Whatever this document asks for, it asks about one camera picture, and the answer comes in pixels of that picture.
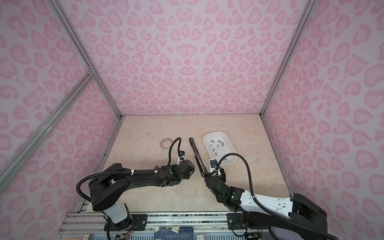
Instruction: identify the black stapler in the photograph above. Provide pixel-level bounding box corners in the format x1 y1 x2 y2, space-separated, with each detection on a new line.
189 138 208 178

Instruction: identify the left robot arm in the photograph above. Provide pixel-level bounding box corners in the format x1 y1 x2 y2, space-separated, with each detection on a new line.
85 160 195 224

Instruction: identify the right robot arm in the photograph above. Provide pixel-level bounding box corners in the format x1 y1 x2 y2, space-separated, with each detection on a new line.
202 171 328 240

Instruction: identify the clear tape roll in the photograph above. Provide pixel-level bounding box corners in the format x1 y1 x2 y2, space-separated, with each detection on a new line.
160 138 173 150

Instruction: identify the white plastic tray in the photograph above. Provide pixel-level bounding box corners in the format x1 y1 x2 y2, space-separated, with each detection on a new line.
203 131 236 162

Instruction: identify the grey cloth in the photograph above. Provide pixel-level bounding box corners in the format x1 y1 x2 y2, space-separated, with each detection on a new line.
269 227 297 240

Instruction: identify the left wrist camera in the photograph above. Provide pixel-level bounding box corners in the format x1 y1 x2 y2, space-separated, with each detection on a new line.
177 151 185 165

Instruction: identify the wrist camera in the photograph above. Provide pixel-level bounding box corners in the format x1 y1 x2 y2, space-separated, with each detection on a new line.
210 159 225 177
177 151 185 165

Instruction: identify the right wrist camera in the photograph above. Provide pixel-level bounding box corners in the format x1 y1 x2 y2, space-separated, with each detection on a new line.
210 159 225 177

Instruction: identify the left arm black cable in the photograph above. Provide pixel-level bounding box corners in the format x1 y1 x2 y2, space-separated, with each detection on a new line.
75 137 183 203

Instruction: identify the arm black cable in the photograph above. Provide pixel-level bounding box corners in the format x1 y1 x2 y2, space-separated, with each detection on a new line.
211 153 340 240
75 137 183 203

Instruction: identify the blue box on rail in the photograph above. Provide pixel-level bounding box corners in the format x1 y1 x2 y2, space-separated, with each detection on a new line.
153 227 194 240

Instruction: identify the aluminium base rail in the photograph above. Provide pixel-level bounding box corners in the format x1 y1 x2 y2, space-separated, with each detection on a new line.
55 200 319 240

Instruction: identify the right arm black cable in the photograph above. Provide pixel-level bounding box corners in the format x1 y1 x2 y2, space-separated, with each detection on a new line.
211 153 340 240

